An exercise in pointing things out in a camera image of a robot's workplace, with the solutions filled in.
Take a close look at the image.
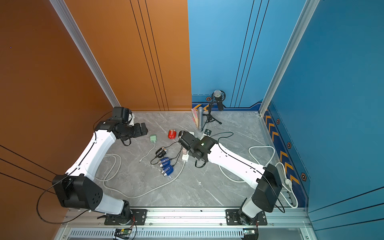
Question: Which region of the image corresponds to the green USB charger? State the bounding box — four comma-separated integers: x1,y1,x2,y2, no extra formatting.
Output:
150,135,157,143

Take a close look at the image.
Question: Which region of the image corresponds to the white power strip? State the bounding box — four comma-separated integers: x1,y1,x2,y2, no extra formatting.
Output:
182,147,189,162

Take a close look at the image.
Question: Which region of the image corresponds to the red electric shaver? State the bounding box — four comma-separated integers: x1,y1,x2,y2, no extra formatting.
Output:
168,130,177,140

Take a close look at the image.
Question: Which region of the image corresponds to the black electric shaver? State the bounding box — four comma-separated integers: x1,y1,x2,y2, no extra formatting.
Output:
156,147,167,158

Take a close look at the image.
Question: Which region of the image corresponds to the white USB cable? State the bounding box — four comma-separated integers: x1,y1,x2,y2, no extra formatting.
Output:
139,142,157,163

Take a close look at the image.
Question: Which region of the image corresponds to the blue electric shaver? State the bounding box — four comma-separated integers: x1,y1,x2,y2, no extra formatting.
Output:
159,158,171,168
162,165,174,176

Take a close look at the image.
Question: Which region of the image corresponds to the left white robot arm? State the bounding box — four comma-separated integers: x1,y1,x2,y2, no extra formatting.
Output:
52,120,148,225

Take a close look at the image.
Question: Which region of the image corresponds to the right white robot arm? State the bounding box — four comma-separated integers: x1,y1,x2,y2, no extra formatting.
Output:
179,132,283,225

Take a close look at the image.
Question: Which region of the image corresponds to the grey handheld microphone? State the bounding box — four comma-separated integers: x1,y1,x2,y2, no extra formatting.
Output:
198,107,204,132

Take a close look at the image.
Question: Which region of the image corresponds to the black microphone on tripod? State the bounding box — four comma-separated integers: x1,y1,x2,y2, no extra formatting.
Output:
203,90,226,127

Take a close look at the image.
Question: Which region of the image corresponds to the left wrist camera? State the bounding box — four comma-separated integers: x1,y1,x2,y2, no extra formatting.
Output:
112,107,134,124

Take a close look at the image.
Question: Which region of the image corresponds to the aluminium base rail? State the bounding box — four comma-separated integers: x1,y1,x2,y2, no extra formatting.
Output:
54,207,317,240

